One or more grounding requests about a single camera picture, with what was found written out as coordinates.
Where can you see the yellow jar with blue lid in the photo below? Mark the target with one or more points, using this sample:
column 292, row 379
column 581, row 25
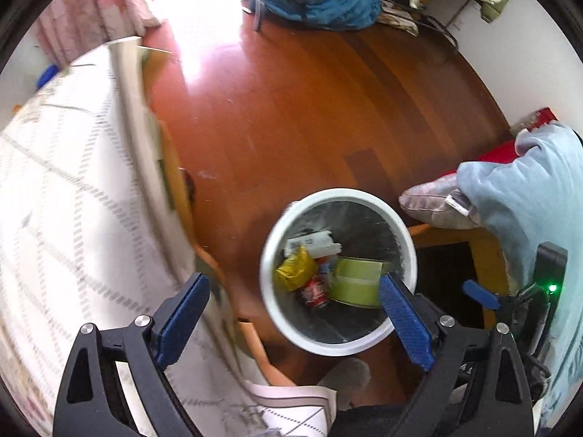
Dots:
column 45, row 76

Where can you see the white diamond-pattern tablecloth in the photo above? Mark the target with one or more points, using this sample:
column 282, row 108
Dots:
column 68, row 191

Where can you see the yellow packet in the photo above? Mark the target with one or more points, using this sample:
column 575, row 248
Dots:
column 296, row 273

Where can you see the red soda can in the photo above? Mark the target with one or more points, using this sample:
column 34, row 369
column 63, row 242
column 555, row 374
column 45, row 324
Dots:
column 315, row 293

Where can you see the wooden bed frame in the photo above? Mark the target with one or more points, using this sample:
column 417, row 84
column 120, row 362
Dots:
column 455, row 248

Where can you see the white round trash bin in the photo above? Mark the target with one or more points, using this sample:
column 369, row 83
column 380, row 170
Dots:
column 339, row 327

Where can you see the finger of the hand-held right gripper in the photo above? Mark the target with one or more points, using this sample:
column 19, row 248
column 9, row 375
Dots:
column 480, row 293

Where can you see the white and blue milk carton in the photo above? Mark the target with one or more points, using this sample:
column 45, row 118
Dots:
column 312, row 241

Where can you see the patterned cloth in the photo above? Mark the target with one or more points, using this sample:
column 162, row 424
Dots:
column 396, row 13

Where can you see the grey fuzzy slipper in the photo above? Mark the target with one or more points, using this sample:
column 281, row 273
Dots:
column 346, row 378

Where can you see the green and white box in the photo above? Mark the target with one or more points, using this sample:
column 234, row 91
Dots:
column 357, row 282

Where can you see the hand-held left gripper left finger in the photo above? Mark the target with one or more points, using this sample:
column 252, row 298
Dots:
column 182, row 323

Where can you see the patterned pillow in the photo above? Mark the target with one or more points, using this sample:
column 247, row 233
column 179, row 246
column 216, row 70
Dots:
column 437, row 200

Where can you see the olive green jacket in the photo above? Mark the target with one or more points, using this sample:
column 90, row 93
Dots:
column 498, row 7

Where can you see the metal chair frame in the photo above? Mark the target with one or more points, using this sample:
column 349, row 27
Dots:
column 255, row 0

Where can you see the black clothes rack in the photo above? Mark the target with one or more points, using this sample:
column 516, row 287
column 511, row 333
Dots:
column 439, row 29

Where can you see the red bed sheet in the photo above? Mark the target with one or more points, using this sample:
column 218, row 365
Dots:
column 501, row 154

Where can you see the light blue blanket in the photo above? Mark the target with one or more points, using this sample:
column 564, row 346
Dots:
column 528, row 218

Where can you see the pink floral curtain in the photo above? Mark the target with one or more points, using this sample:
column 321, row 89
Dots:
column 91, row 9

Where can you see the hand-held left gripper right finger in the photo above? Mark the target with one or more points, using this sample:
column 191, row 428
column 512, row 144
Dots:
column 405, row 327

